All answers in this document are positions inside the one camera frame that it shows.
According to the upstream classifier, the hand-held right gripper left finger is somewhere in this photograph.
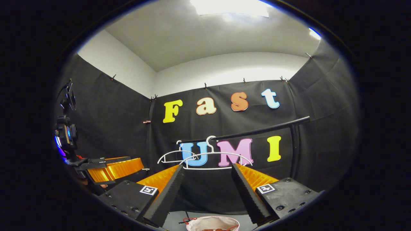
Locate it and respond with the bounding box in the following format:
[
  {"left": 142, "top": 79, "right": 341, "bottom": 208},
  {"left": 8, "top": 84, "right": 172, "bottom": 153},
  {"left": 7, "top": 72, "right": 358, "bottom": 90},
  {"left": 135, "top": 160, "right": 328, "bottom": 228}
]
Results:
[{"left": 97, "top": 164, "right": 185, "bottom": 227}]

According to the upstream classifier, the white laundry hamper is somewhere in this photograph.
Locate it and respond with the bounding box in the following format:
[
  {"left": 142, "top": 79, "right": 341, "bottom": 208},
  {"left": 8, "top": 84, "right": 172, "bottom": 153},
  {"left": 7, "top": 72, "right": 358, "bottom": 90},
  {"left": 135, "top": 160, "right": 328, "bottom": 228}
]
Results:
[{"left": 183, "top": 216, "right": 240, "bottom": 231}]

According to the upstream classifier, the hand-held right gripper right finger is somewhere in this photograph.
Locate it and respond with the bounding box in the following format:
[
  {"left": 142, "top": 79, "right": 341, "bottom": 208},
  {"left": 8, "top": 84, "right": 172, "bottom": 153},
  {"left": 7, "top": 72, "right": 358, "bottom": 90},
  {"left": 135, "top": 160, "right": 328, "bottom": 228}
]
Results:
[{"left": 231, "top": 163, "right": 321, "bottom": 225}]

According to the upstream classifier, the white clothes hanger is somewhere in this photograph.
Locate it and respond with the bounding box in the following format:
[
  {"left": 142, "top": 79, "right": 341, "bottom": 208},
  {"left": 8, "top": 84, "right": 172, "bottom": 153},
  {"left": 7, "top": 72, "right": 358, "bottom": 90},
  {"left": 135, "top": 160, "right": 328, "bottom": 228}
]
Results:
[
  {"left": 180, "top": 135, "right": 254, "bottom": 170},
  {"left": 157, "top": 140, "right": 199, "bottom": 165}
]

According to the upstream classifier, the large ceiling light panel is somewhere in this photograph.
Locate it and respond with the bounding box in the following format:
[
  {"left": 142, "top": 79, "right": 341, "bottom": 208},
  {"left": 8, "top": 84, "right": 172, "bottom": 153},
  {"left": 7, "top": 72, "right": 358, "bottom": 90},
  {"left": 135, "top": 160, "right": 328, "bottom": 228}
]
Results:
[{"left": 189, "top": 0, "right": 270, "bottom": 18}]

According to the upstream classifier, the black clothes rail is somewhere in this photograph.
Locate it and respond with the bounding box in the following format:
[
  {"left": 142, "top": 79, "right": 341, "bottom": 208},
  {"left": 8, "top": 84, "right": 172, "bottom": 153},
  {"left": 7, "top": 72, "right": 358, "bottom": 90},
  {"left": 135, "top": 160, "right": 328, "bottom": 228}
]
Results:
[{"left": 178, "top": 116, "right": 311, "bottom": 167}]

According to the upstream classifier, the empty white clothes hanger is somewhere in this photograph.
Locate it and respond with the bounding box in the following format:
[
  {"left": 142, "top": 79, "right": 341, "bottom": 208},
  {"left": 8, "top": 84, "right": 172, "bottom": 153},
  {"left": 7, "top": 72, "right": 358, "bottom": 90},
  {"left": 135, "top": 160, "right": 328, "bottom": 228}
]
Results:
[{"left": 157, "top": 140, "right": 199, "bottom": 165}]

